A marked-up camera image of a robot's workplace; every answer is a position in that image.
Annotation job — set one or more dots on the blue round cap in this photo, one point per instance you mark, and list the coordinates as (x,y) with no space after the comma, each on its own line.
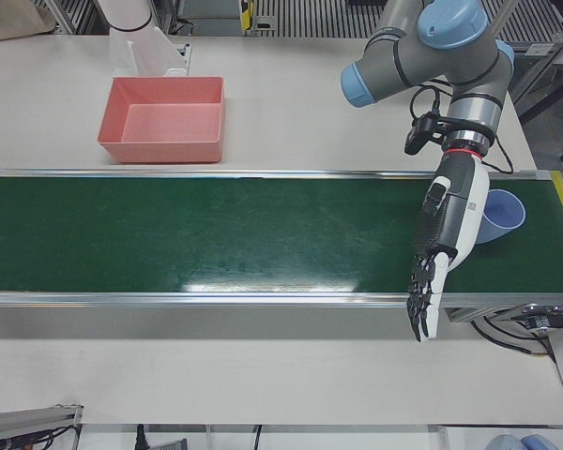
(539,443)

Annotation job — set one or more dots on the blue plastic cup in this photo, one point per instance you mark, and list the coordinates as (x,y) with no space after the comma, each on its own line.
(504,215)

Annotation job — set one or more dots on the pink plastic box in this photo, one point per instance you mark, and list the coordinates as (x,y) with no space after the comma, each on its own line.
(169,122)

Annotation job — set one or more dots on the yellow black safety marker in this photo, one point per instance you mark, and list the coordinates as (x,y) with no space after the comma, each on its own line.
(247,14)

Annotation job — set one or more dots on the green conveyor belt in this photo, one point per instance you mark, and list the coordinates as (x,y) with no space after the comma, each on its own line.
(216,234)

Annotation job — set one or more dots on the black device with lights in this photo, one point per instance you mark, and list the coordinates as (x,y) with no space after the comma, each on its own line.
(553,319)

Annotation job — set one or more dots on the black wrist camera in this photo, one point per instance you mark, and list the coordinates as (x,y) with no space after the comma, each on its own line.
(416,133)

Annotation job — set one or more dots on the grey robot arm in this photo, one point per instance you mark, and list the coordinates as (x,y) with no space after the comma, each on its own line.
(450,61)

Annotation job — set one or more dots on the aluminium profile beam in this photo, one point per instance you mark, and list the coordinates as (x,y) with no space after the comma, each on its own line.
(28,419)

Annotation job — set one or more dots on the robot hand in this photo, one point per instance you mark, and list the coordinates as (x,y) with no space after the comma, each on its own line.
(455,220)

